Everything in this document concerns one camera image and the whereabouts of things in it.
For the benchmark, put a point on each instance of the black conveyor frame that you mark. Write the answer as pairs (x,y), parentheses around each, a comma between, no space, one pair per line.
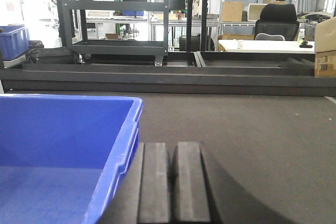
(243,73)

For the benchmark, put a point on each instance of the black office chair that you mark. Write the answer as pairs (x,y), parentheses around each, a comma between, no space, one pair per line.
(278,19)

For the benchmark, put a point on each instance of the large blue plastic bin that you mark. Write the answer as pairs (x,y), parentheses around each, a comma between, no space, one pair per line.
(63,157)

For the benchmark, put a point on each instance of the white table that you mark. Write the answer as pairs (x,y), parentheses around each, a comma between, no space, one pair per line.
(263,46)

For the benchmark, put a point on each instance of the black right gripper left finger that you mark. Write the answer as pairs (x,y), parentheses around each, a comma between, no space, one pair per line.
(144,196)

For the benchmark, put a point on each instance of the cardboard box on bench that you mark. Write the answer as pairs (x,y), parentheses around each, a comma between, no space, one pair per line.
(232,11)

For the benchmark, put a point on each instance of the blue crate far left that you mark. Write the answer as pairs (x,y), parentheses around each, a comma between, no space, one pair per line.
(14,41)

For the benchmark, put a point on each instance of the cardboard box right edge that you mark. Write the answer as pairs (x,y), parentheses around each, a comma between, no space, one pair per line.
(324,47)

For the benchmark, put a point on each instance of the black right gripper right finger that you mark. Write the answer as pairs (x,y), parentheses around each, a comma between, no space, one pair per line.
(204,192)

